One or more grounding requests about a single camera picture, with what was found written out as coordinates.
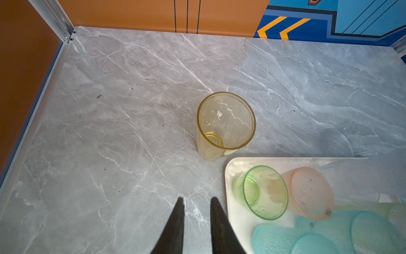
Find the pink small glass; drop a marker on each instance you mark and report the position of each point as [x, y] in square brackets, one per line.
[310, 194]

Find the right aluminium corner post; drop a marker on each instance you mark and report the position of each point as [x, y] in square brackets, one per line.
[400, 47]

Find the green small glass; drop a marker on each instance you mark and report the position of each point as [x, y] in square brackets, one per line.
[262, 191]

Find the aluminium corner post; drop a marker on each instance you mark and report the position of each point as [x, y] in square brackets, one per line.
[56, 18]
[400, 47]

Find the teal tall cup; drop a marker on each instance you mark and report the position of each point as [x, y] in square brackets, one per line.
[275, 239]
[358, 232]

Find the white rectangular tray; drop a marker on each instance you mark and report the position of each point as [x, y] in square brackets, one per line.
[245, 222]

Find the light green tall cup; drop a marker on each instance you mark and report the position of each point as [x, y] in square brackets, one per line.
[394, 212]

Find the yellow tall plastic cup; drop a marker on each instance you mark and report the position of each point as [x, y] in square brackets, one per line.
[225, 124]

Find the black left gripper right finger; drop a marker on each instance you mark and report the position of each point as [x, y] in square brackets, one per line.
[223, 238]

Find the clear small glass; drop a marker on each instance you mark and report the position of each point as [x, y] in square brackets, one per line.
[362, 181]

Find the left aluminium corner post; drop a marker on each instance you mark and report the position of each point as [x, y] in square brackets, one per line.
[56, 18]

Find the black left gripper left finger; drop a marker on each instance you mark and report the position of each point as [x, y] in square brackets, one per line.
[171, 240]

